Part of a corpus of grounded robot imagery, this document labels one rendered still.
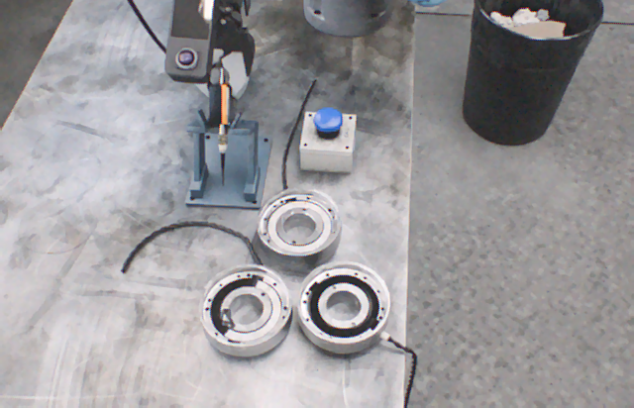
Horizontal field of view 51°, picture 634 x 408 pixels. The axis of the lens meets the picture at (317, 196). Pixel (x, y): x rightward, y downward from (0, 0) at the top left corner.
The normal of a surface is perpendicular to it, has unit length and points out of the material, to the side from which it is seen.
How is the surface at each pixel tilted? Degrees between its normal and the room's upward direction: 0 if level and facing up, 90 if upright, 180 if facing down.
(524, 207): 0
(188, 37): 32
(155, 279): 0
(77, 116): 0
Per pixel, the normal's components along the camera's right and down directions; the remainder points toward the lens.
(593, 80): -0.01, -0.62
